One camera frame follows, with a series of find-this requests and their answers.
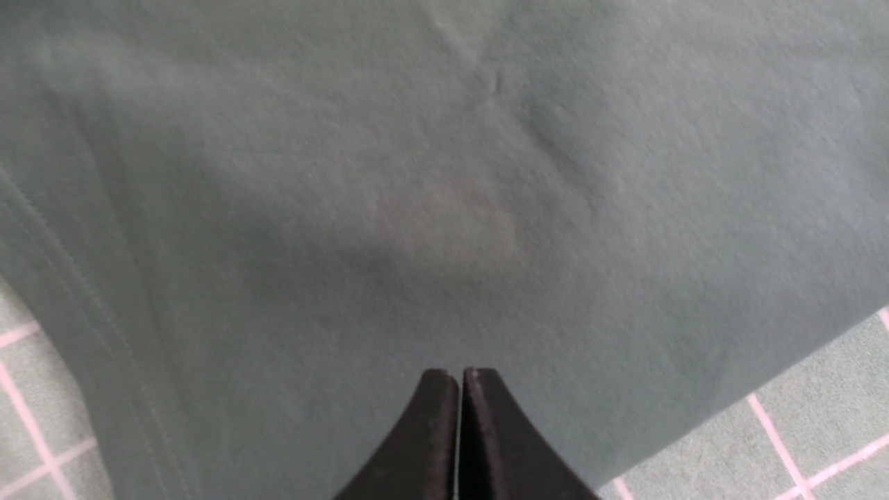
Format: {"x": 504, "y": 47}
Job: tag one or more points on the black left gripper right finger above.
{"x": 501, "y": 455}

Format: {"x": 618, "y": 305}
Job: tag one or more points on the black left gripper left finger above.
{"x": 416, "y": 459}

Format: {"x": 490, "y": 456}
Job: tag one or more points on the green long-sleeved shirt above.
{"x": 248, "y": 226}

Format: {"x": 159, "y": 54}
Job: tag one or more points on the green checkered tablecloth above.
{"x": 817, "y": 432}

